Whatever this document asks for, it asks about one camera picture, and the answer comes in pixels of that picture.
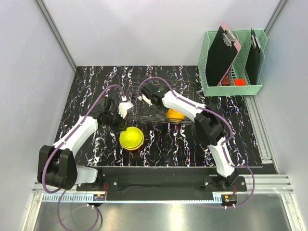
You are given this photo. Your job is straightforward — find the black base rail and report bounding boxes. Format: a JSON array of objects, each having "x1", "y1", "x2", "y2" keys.
[{"x1": 77, "y1": 167, "x2": 247, "y2": 203}]

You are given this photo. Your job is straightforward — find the yellow bowl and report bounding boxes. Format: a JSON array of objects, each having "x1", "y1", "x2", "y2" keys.
[{"x1": 119, "y1": 127, "x2": 144, "y2": 141}]

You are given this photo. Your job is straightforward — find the white slotted cable duct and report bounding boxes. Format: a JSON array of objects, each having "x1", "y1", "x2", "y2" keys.
[{"x1": 42, "y1": 193, "x2": 106, "y2": 203}]

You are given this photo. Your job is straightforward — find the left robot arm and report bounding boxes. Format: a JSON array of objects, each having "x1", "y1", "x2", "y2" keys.
[{"x1": 37, "y1": 97, "x2": 133, "y2": 193}]

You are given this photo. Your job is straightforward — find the brown block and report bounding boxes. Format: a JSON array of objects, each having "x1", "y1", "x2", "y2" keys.
[{"x1": 221, "y1": 76, "x2": 231, "y2": 86}]

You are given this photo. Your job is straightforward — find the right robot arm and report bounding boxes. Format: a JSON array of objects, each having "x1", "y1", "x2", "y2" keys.
[{"x1": 137, "y1": 82, "x2": 238, "y2": 191}]

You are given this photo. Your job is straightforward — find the black pink clipboard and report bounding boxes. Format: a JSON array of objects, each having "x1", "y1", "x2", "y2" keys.
[{"x1": 205, "y1": 22, "x2": 241, "y2": 87}]

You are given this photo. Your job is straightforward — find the green plastic file organizer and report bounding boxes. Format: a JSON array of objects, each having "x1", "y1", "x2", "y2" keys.
[{"x1": 198, "y1": 29, "x2": 262, "y2": 97}]

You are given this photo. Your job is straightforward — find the red block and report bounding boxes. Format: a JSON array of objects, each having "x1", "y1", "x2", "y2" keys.
[{"x1": 233, "y1": 78, "x2": 246, "y2": 86}]

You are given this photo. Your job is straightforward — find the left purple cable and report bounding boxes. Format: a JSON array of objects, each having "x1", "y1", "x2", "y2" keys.
[{"x1": 41, "y1": 84, "x2": 127, "y2": 231}]

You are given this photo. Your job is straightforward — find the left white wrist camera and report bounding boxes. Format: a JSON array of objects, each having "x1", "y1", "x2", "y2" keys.
[{"x1": 118, "y1": 96, "x2": 134, "y2": 119}]

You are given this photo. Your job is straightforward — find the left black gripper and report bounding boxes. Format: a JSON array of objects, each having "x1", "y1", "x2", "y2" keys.
[{"x1": 105, "y1": 108, "x2": 128, "y2": 133}]

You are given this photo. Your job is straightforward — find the wire dish rack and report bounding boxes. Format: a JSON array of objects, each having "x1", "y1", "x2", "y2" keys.
[{"x1": 124, "y1": 77, "x2": 198, "y2": 125}]

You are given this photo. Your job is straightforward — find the dark green clipboard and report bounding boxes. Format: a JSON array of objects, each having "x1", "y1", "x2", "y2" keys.
[{"x1": 245, "y1": 28, "x2": 265, "y2": 85}]

